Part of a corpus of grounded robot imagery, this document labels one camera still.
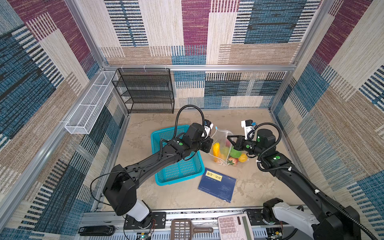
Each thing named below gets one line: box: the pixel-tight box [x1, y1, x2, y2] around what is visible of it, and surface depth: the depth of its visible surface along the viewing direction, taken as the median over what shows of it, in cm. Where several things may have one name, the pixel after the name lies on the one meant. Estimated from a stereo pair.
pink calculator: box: [218, 213, 255, 240], surface depth 71 cm
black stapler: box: [78, 225, 116, 236], surface depth 71 cm
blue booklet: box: [198, 167, 237, 204], surface depth 85 cm
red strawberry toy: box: [227, 157, 239, 166], surface depth 91 cm
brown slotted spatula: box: [170, 219, 214, 240], surface depth 72 cm
